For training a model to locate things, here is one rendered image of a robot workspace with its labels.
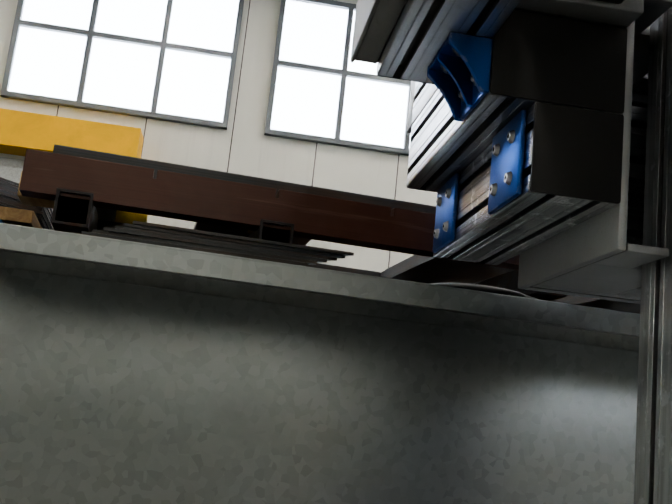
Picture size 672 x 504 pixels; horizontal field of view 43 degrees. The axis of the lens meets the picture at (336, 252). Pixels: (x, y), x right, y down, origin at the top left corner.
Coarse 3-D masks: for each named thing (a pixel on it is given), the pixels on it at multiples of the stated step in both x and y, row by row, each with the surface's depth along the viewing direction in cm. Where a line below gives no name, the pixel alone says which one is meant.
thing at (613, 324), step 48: (0, 240) 98; (48, 240) 99; (96, 240) 101; (192, 288) 122; (240, 288) 124; (288, 288) 124; (336, 288) 106; (384, 288) 108; (432, 288) 109; (528, 336) 133; (576, 336) 135; (624, 336) 136
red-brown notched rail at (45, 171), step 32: (32, 160) 120; (64, 160) 121; (96, 160) 122; (32, 192) 120; (96, 192) 121; (128, 192) 122; (160, 192) 124; (192, 192) 125; (224, 192) 126; (256, 192) 127; (288, 192) 128; (224, 224) 128; (256, 224) 126; (320, 224) 128; (352, 224) 129; (384, 224) 131; (416, 224) 132
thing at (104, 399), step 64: (0, 320) 112; (64, 320) 114; (128, 320) 116; (192, 320) 118; (256, 320) 120; (320, 320) 122; (384, 320) 124; (0, 384) 111; (64, 384) 112; (128, 384) 114; (192, 384) 116; (256, 384) 118; (320, 384) 120; (384, 384) 122; (448, 384) 124; (512, 384) 127; (576, 384) 129; (0, 448) 109; (64, 448) 111; (128, 448) 113; (192, 448) 115; (256, 448) 117; (320, 448) 119; (384, 448) 121; (448, 448) 123; (512, 448) 125; (576, 448) 127
